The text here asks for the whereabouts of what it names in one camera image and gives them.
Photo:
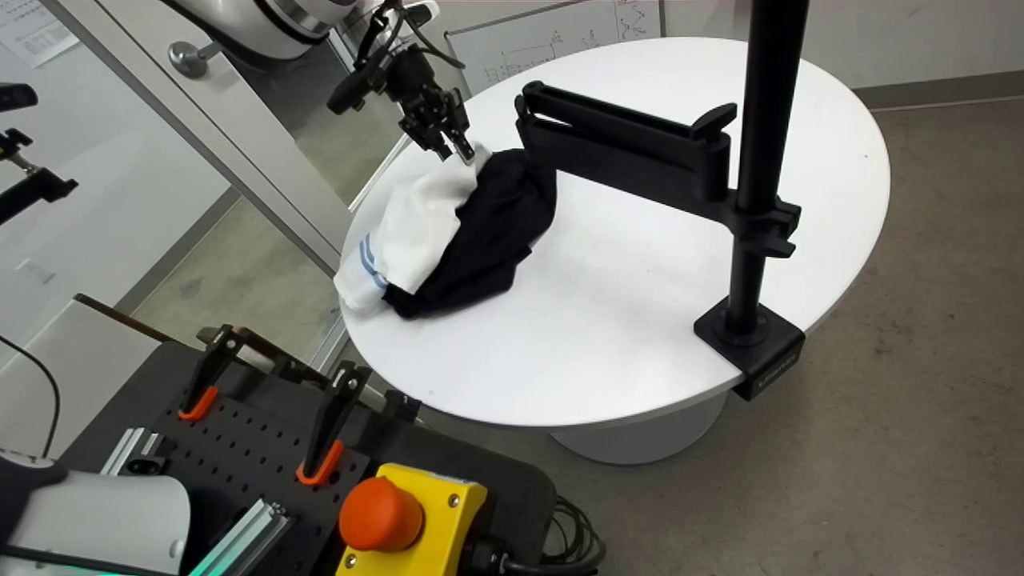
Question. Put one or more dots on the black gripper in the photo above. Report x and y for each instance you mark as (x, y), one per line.
(407, 81)

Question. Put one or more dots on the black cloth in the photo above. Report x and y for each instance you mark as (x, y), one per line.
(509, 207)

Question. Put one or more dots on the white cloth with blue stripes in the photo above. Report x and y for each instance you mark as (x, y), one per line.
(418, 219)

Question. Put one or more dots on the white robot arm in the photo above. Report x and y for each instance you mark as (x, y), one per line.
(287, 29)

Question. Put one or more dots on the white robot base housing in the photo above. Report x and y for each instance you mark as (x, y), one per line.
(77, 520)

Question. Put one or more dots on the black clamp-on stand with arm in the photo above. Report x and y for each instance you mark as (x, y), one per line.
(721, 167)

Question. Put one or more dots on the round white table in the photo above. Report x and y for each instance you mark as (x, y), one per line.
(598, 333)

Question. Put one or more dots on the yellow emergency stop box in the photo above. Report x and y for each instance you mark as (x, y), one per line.
(407, 522)

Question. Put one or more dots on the black perforated board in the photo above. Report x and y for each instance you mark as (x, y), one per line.
(254, 440)

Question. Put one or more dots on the aluminium extrusion profile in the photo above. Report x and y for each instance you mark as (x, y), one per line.
(245, 543)

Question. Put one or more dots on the short aluminium extrusion piece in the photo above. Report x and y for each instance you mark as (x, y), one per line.
(137, 454)

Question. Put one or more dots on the glass door with metal handle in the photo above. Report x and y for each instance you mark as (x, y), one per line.
(295, 167)

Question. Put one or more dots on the left orange-handled clamp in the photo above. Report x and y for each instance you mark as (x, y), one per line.
(202, 390)

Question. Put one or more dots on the orange-handled clamp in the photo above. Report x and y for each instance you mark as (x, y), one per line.
(202, 390)
(325, 440)

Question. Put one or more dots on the right orange-handled clamp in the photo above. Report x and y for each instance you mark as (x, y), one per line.
(325, 440)

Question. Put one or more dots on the black camera mount at left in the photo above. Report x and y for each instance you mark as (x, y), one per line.
(35, 184)

